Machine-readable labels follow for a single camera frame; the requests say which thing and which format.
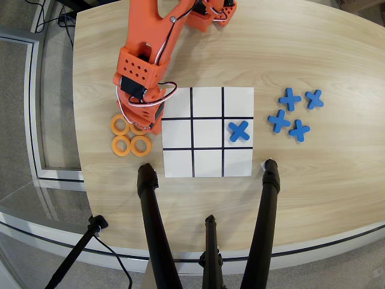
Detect blue foam cross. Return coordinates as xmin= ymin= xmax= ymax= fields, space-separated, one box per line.
xmin=267 ymin=109 xmax=292 ymax=134
xmin=278 ymin=87 xmax=302 ymax=111
xmin=228 ymin=120 xmax=251 ymax=143
xmin=288 ymin=119 xmax=311 ymax=143
xmin=304 ymin=89 xmax=325 ymax=110

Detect black cable by stand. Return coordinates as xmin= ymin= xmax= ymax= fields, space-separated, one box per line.
xmin=93 ymin=234 xmax=134 ymax=289

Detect orange foam ring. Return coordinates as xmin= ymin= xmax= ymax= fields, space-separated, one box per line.
xmin=109 ymin=114 xmax=131 ymax=137
xmin=111 ymin=135 xmax=132 ymax=157
xmin=129 ymin=121 xmax=149 ymax=135
xmin=131 ymin=135 xmax=153 ymax=158

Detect white servo cable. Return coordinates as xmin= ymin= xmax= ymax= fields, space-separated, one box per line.
xmin=115 ymin=0 xmax=229 ymax=125

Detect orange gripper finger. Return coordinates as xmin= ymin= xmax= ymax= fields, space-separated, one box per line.
xmin=143 ymin=119 xmax=164 ymax=135
xmin=115 ymin=91 xmax=147 ymax=128

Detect black floor cables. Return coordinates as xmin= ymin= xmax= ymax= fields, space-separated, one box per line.
xmin=29 ymin=0 xmax=76 ymax=46

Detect white tic-tac-toe grid sheet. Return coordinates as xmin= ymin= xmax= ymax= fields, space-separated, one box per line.
xmin=160 ymin=87 xmax=255 ymax=178

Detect black stand pole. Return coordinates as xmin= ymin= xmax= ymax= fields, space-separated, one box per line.
xmin=44 ymin=214 xmax=109 ymax=289

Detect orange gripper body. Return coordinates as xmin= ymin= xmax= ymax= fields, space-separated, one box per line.
xmin=112 ymin=73 xmax=168 ymax=122

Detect white framed glass panel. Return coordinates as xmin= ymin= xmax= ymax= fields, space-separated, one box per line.
xmin=0 ymin=25 xmax=85 ymax=183

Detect thick black tripod leg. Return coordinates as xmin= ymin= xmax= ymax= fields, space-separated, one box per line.
xmin=137 ymin=163 xmax=183 ymax=289
xmin=239 ymin=158 xmax=282 ymax=289

